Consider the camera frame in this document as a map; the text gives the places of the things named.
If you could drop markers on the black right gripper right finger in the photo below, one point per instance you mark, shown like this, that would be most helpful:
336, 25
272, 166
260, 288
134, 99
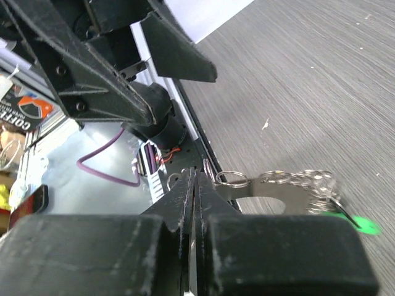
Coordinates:
239, 254

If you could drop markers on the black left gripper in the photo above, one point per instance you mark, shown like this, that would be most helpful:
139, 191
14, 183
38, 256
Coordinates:
79, 46

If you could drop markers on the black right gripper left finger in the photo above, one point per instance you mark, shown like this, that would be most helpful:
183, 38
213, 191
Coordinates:
146, 254

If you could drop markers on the round steel keyring disc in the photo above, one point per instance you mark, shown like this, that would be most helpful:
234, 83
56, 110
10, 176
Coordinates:
306, 192

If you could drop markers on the coffee bag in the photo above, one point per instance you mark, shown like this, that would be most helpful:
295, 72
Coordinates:
25, 110

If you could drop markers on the green key tag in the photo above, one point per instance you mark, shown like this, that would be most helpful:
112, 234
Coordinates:
366, 226

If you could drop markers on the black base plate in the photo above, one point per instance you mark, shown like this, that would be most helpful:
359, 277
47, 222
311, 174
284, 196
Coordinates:
200, 154

